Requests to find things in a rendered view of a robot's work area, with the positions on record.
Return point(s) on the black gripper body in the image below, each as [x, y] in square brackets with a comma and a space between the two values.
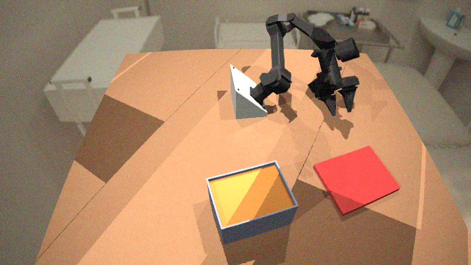
[337, 82]

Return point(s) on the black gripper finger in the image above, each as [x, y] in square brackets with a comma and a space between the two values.
[330, 102]
[348, 96]

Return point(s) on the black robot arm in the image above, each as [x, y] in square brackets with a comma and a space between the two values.
[278, 79]

